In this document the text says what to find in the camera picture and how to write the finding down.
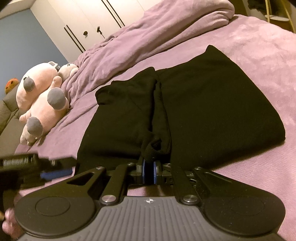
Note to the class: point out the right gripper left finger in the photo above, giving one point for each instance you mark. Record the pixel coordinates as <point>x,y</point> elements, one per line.
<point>140,172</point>

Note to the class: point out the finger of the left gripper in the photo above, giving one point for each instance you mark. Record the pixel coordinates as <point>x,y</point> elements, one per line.
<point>56,174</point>

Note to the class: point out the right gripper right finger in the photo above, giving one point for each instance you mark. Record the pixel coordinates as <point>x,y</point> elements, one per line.
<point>162,173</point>

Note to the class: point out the black garment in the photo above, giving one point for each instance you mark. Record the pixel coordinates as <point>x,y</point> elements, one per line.
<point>200,113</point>

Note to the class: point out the left hand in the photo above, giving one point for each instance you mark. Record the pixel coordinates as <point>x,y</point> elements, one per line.
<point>10,225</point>

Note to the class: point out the grey pillow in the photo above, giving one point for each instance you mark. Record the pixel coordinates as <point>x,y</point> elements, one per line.
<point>11,128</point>

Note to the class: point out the pink plush toy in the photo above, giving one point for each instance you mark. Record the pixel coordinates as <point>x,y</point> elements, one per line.
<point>40,97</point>

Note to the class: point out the orange plush toy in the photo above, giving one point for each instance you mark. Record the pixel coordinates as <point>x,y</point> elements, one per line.
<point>13,82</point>

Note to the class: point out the purple duvet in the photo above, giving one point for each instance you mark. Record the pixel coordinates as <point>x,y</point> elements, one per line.
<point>163,26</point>

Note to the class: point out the white wardrobe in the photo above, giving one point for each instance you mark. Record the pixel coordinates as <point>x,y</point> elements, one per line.
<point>75,26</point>

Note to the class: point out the purple bed sheet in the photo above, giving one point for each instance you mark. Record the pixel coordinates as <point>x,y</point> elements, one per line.
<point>266,54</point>

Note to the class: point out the yellow side shelf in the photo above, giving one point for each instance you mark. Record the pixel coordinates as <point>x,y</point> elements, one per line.
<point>279,13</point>

